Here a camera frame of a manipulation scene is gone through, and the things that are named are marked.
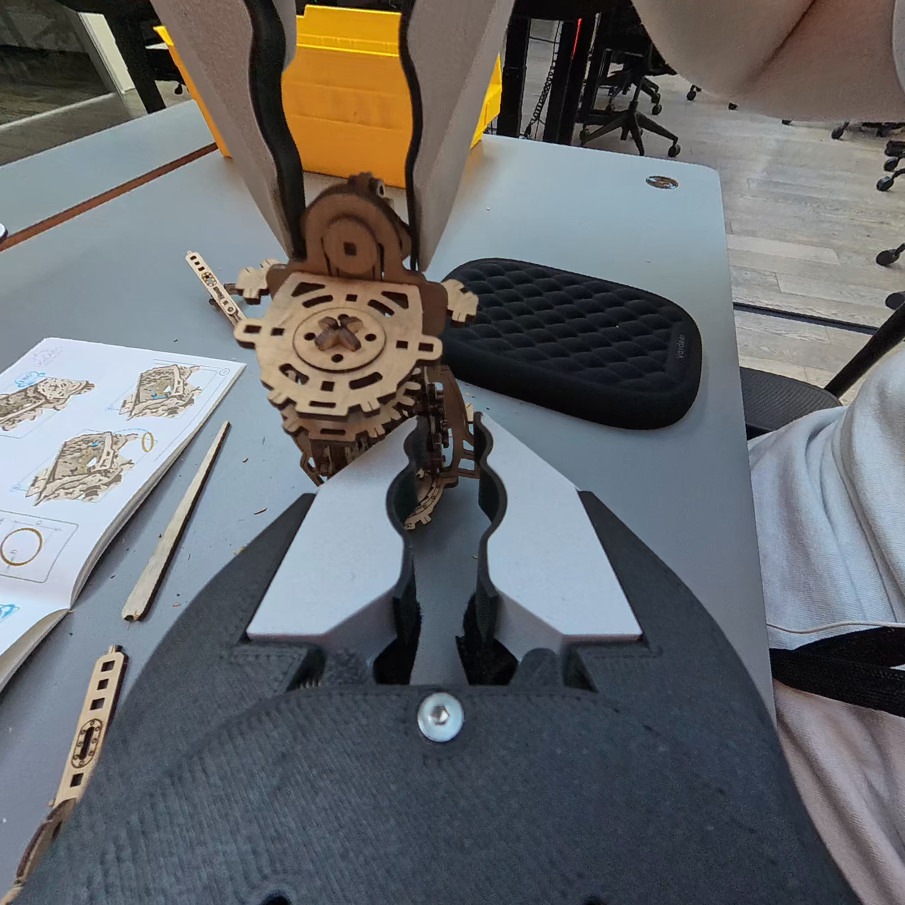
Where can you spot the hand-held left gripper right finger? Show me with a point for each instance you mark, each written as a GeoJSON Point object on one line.
{"type": "Point", "coordinates": [551, 565]}

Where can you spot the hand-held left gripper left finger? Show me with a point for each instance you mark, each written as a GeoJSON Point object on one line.
{"type": "Point", "coordinates": [332, 565]}

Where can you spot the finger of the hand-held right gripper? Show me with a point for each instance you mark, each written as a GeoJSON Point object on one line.
{"type": "Point", "coordinates": [226, 85]}
{"type": "Point", "coordinates": [459, 85]}

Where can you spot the wooden gear assembly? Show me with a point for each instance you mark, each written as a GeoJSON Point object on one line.
{"type": "Point", "coordinates": [431, 488]}

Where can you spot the wooden cross plate assembly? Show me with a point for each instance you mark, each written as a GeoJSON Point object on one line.
{"type": "Point", "coordinates": [272, 339]}

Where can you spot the person's right forearm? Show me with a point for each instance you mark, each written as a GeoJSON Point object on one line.
{"type": "Point", "coordinates": [778, 49]}

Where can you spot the adjoining grey desk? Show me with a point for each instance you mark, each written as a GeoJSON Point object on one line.
{"type": "Point", "coordinates": [106, 162]}

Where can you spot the round desk grommet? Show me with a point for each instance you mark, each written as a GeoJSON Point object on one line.
{"type": "Point", "coordinates": [662, 182]}

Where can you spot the black table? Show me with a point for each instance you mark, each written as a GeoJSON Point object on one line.
{"type": "Point", "coordinates": [141, 71]}

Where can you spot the yellow plastic bin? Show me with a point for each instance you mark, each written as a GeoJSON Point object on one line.
{"type": "Point", "coordinates": [339, 92]}

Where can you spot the tapered wooden stick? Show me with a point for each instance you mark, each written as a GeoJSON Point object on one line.
{"type": "Point", "coordinates": [178, 523]}

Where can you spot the black office chair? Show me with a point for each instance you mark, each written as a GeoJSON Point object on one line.
{"type": "Point", "coordinates": [892, 166]}
{"type": "Point", "coordinates": [629, 106]}

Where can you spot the white instruction booklet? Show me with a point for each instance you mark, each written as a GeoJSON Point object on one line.
{"type": "Point", "coordinates": [198, 417]}

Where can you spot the wooden slotted strip with crosspiece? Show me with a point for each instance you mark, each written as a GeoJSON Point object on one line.
{"type": "Point", "coordinates": [212, 286]}

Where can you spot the black quilted wrist rest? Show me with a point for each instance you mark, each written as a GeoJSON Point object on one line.
{"type": "Point", "coordinates": [565, 339]}

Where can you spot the dark grey office chair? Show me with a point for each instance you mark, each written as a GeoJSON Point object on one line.
{"type": "Point", "coordinates": [785, 403]}

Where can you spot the person's white shirt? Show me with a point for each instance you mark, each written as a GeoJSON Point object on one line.
{"type": "Point", "coordinates": [834, 530]}

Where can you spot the black table frame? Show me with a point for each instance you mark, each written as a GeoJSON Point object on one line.
{"type": "Point", "coordinates": [516, 71]}

